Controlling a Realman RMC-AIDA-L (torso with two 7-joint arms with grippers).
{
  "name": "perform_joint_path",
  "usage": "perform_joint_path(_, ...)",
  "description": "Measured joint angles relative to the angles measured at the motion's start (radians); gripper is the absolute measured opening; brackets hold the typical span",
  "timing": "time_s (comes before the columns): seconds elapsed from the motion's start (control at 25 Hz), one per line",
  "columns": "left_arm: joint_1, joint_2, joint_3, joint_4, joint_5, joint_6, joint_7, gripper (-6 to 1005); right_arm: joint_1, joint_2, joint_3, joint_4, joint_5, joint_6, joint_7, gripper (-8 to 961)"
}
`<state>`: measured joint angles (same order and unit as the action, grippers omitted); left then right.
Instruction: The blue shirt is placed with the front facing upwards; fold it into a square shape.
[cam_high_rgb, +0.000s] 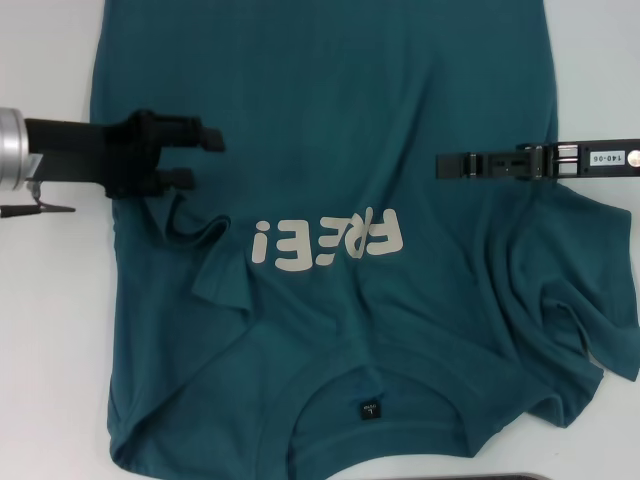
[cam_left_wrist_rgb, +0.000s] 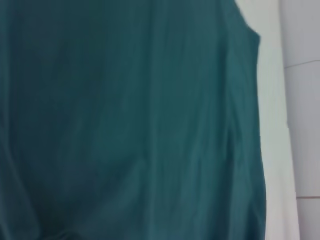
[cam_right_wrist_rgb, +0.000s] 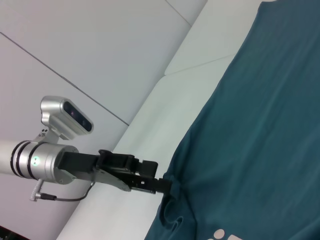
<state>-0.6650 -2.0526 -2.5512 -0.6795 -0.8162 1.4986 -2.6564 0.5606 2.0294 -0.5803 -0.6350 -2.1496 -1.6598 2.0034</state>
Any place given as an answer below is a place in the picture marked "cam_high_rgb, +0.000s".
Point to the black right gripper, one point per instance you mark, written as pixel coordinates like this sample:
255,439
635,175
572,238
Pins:
575,160

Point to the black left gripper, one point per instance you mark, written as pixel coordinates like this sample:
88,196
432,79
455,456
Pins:
90,152

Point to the teal t-shirt with FREE print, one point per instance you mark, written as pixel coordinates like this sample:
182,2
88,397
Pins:
350,100

